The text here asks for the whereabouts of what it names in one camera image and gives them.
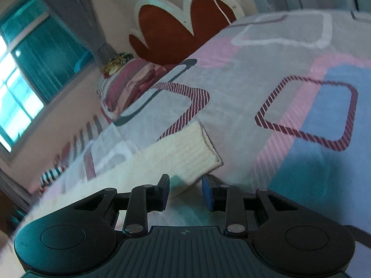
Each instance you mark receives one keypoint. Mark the colourful cartoon cushion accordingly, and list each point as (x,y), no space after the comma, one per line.
(115,63)

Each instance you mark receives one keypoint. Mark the brown wooden door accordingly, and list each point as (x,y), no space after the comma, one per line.
(16,202)

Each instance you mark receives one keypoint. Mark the red white headboard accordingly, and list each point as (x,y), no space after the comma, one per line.
(166,34)

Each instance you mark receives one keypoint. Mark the red black striped garment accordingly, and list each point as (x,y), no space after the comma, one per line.
(49,177)

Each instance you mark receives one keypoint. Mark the patterned grey pink bedspread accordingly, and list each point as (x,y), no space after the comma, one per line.
(285,101)

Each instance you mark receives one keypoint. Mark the window with green curtain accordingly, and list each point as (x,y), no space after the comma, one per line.
(39,58)

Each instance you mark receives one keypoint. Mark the cream knit sweater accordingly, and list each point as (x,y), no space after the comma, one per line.
(114,162)

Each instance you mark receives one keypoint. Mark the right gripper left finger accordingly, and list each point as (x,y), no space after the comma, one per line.
(143,200)

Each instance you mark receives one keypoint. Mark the striped pink bed sheet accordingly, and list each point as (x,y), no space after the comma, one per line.
(87,141)

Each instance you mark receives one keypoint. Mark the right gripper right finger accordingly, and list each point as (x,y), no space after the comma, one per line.
(227,199)

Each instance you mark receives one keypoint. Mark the striped pink grey pillow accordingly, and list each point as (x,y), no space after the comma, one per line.
(120,90)

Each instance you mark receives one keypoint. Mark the grey right curtain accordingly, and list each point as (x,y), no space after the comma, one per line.
(79,17)

